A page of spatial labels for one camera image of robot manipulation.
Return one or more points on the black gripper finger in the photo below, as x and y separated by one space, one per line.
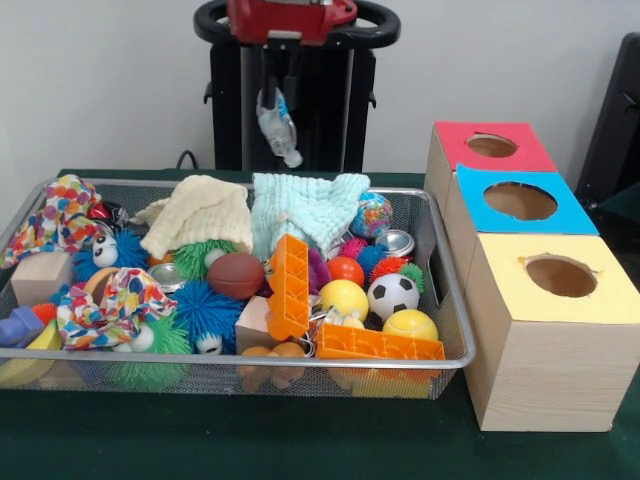
292 75
270 75

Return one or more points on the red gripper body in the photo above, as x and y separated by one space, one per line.
280 20

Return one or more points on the clear plastic bottle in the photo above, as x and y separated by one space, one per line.
277 125

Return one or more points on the mint green cloth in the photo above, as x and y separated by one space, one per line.
310 210

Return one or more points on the cream muslin cloth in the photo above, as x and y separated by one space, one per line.
200 215

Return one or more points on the blue globe ball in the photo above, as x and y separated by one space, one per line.
371 214

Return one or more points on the shallow metal mesh bin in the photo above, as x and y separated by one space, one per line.
450 300

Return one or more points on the wooden box with three holes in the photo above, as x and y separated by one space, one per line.
550 360

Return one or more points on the brown toy football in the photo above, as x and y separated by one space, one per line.
235 276

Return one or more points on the long orange toy brick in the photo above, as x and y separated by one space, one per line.
290 285

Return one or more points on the blue spiky ball with eyes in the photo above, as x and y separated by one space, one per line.
107 250

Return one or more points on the black and white soccer ball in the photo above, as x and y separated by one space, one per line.
392 295

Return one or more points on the colourful spotted cloth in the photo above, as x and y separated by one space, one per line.
115 310
50 215

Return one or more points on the wide orange toy brick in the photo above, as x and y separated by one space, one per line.
380 345

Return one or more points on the black chair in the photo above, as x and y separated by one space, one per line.
615 125

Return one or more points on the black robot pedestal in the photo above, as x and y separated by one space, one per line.
330 110

